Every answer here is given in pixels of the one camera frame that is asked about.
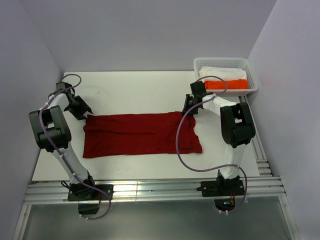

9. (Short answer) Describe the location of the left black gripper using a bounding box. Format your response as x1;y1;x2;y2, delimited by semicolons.
66;95;93;121

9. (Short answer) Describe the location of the dark red t-shirt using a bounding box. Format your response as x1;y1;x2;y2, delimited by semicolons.
82;111;203;159

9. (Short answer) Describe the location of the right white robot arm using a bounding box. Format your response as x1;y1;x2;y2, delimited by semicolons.
175;80;256;195

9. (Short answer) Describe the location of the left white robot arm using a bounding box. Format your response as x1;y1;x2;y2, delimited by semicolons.
28;82;98;200

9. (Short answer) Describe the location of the rolled white t-shirt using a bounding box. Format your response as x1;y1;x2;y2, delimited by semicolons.
198;66;247;81

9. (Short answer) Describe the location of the rolled orange t-shirt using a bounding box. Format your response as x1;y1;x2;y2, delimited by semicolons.
204;79;249;90

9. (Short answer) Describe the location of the white plastic basket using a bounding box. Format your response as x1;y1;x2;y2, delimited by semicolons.
193;57;259;96

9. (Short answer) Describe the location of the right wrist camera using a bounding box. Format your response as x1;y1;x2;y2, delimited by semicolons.
190;81;207;98

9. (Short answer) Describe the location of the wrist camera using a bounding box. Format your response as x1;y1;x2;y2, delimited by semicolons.
56;81;72;93
190;81;207;98

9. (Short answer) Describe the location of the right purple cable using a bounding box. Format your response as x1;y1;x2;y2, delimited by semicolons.
176;75;249;215

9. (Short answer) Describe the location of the purple cable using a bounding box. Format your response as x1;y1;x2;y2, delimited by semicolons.
176;75;249;215
38;73;112;221

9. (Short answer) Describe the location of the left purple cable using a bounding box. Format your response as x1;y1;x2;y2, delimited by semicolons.
38;73;112;221

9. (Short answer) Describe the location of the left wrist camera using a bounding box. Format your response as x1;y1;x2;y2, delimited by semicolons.
56;81;72;93

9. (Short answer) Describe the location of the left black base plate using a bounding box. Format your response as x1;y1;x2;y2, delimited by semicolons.
67;184;114;202

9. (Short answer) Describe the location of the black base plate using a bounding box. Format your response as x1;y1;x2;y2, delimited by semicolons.
196;178;245;197
67;184;114;202

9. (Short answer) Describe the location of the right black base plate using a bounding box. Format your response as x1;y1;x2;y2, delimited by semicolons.
196;178;245;197

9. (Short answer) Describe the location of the aluminium rail frame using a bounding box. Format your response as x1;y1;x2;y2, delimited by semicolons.
12;94;301;240

